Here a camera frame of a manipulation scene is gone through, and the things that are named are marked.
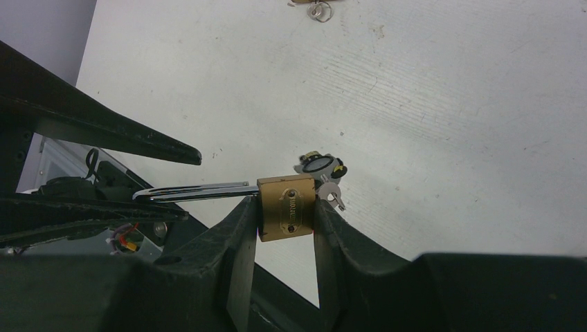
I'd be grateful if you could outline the aluminium table frame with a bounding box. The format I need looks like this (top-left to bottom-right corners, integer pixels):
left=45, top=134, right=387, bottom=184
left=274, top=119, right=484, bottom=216
left=16, top=133, right=125, bottom=194

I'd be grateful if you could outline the small brass padlock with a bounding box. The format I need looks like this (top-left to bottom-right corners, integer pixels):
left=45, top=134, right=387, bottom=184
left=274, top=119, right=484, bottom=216
left=132, top=174, right=316, bottom=242

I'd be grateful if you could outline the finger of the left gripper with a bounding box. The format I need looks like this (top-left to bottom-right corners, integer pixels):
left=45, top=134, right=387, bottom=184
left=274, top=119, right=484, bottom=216
left=1, top=43, right=202, bottom=165
left=1, top=193, right=189, bottom=248

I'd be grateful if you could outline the large brass padlock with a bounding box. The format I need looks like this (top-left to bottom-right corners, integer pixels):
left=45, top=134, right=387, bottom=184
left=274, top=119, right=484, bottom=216
left=291, top=0, right=333, bottom=3

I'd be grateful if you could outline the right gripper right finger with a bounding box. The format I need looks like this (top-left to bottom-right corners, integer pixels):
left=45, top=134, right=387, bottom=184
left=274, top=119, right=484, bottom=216
left=314, top=201, right=586, bottom=331

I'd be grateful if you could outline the small padlock key charm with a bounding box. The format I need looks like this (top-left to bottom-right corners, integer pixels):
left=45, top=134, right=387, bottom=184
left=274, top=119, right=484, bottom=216
left=293, top=151, right=348, bottom=211

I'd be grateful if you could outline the large padlock key ring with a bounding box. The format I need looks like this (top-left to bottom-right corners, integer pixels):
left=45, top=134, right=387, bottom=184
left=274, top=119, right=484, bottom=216
left=307, top=1, right=334, bottom=23

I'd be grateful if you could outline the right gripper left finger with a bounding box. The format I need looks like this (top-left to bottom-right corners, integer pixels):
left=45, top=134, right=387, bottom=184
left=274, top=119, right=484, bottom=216
left=1, top=197, right=258, bottom=331

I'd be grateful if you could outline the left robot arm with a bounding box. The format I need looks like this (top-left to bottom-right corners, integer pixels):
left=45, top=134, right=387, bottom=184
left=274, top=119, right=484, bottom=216
left=1, top=44, right=202, bottom=248

